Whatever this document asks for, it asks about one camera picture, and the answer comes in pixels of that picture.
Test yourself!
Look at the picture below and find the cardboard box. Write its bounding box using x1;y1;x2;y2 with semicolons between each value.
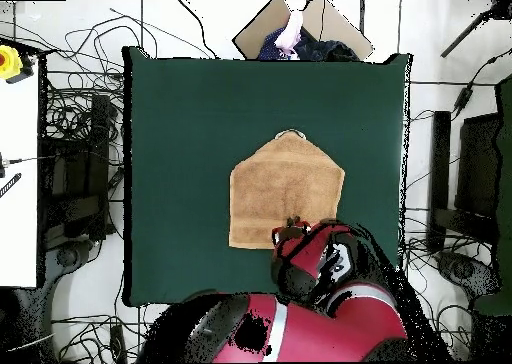
232;0;375;61

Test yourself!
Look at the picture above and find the black rod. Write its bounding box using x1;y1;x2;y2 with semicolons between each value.
439;9;493;59

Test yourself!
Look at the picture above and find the black power adapter with cable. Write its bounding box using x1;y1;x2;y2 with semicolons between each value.
451;47;512;121

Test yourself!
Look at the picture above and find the white pink garment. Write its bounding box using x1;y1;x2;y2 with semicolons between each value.
273;9;305;59

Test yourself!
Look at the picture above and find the orange terry towel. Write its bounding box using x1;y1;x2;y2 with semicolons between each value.
228;129;346;250

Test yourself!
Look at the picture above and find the black cable tangle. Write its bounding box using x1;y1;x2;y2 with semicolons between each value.
51;305;161;363
39;7;161;145
399;207;493;361

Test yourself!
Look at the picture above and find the black ribbed strap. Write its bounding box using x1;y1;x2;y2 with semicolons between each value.
0;172;23;199

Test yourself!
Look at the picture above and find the black upright bar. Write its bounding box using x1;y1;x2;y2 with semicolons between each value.
427;110;452;253

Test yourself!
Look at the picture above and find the black flat panel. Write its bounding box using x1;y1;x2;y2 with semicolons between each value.
455;113;501;221

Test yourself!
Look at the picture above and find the dark navy garment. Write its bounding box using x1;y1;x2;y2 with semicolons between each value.
293;27;361;62

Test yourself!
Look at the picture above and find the black power strip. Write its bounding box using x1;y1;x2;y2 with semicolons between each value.
109;324;127;363

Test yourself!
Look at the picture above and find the black equipment rack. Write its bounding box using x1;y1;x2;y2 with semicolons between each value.
39;93;117;241

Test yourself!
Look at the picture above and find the dark green table cloth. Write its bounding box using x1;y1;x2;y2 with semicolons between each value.
120;45;413;315

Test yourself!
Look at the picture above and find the yellow emergency stop button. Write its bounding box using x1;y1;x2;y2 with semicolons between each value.
0;44;36;85

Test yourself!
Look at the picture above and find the long black cable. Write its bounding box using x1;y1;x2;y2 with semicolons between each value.
177;0;219;60

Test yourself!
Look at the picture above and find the white desk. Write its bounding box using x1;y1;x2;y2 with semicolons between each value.
0;57;41;289

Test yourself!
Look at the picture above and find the blue dotted garment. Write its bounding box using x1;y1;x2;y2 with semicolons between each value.
257;27;295;61

